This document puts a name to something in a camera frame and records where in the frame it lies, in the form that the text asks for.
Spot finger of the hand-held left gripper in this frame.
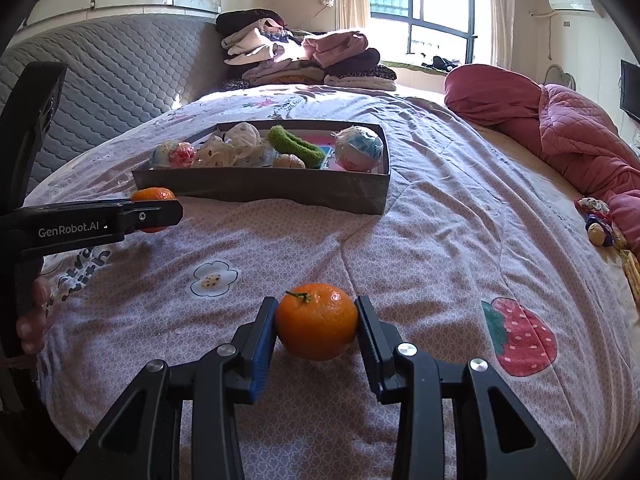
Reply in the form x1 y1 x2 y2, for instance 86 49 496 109
116 199 184 238

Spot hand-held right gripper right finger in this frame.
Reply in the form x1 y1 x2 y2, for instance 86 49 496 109
354 295 573 480

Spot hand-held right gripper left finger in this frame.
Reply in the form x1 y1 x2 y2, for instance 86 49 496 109
65 296 279 480

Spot orange tangerine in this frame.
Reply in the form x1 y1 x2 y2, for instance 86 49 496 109
275 283 360 361
131 186 177 234

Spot egg-shaped toy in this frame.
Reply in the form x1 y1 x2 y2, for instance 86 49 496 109
332 126 385 173
151 141 198 170

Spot beige mesh bonnet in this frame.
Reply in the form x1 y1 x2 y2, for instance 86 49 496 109
195 122 275 168

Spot shallow grey cardboard box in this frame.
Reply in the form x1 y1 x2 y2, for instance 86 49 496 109
132 119 392 216

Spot green fuzzy ring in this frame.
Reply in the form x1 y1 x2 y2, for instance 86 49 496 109
267 125 326 168

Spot person's left hand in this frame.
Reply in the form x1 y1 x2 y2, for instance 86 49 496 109
15 276 53 356

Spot strawberry printed bed sheet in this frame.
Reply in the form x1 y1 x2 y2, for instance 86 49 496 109
25 82 640 461

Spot grey quilted headboard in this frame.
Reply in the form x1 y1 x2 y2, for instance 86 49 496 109
0 12 226 196

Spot pink and blue book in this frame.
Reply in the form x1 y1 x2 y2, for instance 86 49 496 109
295 130 341 171

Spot pile of folded clothes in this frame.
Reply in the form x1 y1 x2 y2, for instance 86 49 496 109
216 8 397 92

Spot small blue doll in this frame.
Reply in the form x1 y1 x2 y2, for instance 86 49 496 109
586 214 616 247

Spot red and white fabric doll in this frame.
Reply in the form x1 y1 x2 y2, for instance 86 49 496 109
575 196 611 218

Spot yellow packet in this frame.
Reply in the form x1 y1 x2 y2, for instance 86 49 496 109
620 247 640 306

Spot green windowsill mat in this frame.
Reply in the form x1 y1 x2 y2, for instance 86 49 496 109
380 60 451 76

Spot pink quilted blanket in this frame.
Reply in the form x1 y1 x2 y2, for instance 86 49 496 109
444 64 640 256

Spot dark clothes on windowsill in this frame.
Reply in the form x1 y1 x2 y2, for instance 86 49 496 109
420 55 461 72

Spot white metal chair back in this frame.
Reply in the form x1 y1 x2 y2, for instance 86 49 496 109
542 64 577 92

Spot black flat television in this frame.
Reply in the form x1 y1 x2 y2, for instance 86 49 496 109
620 59 640 123

